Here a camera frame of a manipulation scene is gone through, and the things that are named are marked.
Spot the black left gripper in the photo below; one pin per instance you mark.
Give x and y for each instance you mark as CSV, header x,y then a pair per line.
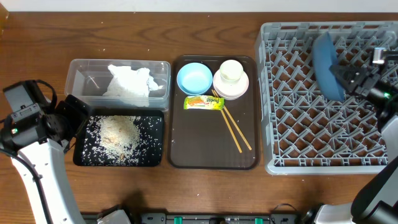
x,y
78,111

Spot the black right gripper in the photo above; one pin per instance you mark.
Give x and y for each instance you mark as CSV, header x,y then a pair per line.
x,y
363,81

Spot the dark blue plate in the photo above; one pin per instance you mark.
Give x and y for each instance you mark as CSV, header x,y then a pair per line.
x,y
323,57

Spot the pile of rice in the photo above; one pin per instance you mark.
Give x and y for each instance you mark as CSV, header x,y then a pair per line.
x,y
119,137

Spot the white napkin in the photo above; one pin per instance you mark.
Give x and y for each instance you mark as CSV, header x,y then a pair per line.
x,y
131,86

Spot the cream cup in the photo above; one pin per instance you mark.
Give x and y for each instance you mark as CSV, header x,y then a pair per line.
x,y
230,74

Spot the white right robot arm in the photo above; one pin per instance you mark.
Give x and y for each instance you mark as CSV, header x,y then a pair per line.
x,y
376,202

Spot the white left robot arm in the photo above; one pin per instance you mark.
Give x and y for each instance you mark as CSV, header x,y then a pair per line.
x,y
36,146

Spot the grey dishwasher rack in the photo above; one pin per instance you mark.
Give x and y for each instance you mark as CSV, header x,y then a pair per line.
x,y
302,131

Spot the clear plastic bin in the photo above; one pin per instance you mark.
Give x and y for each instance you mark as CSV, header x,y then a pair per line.
x,y
88,80

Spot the black tray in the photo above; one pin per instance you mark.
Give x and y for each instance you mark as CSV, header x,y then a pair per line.
x,y
121,140

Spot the yellow green snack wrapper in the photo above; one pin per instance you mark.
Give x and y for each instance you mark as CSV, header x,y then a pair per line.
x,y
203,102

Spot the wooden chopstick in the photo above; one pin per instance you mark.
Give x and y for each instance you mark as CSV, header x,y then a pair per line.
x,y
229,126
231,119

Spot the light blue small bowl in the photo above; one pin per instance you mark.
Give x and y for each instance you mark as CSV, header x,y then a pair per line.
x,y
194,79

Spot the brown serving tray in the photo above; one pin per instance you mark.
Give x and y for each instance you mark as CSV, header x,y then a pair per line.
x,y
200,139

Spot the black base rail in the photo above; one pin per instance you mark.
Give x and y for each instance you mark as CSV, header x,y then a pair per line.
x,y
162,218

